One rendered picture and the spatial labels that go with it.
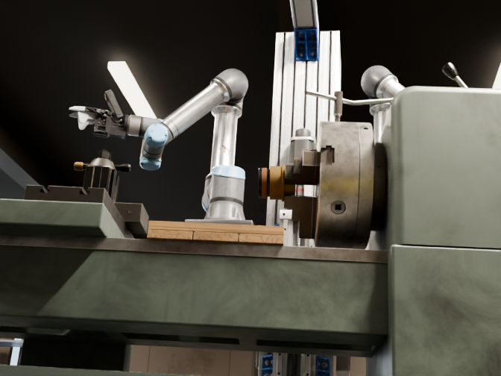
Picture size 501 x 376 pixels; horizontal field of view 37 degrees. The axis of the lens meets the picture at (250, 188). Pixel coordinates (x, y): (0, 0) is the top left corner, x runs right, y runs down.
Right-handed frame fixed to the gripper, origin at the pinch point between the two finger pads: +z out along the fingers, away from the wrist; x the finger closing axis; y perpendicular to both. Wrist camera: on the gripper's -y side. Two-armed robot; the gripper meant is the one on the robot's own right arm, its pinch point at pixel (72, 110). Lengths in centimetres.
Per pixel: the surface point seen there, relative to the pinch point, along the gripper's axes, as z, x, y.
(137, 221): -24, -77, 51
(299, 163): -59, -97, 36
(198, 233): -36, -103, 57
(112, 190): -17, -71, 43
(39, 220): -2, -99, 57
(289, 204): -60, -88, 44
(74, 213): -9, -101, 55
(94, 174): -12, -71, 39
